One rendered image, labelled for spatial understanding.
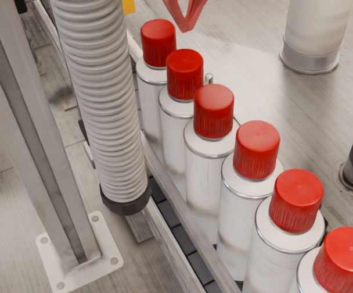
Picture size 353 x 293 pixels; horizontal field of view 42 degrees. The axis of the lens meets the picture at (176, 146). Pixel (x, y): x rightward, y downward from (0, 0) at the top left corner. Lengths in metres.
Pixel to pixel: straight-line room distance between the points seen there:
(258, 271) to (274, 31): 0.49
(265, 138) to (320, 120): 0.32
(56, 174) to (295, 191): 0.22
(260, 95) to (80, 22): 0.49
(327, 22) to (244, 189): 0.36
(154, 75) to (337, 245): 0.24
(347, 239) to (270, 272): 0.09
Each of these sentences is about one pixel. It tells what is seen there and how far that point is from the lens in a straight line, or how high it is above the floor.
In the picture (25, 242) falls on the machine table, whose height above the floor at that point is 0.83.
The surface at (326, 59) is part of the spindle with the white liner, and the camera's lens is 0.72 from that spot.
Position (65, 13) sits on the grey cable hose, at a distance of 0.21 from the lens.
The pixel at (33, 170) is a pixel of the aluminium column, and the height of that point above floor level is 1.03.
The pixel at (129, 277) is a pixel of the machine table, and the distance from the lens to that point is 0.57.
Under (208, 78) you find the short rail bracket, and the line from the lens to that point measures 0.60.
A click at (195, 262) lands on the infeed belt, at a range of 0.52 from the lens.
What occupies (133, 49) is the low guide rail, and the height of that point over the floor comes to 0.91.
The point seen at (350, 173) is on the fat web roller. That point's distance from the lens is 0.58.
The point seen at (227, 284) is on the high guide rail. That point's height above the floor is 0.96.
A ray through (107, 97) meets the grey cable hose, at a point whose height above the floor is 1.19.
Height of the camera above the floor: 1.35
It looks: 50 degrees down
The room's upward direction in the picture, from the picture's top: 3 degrees counter-clockwise
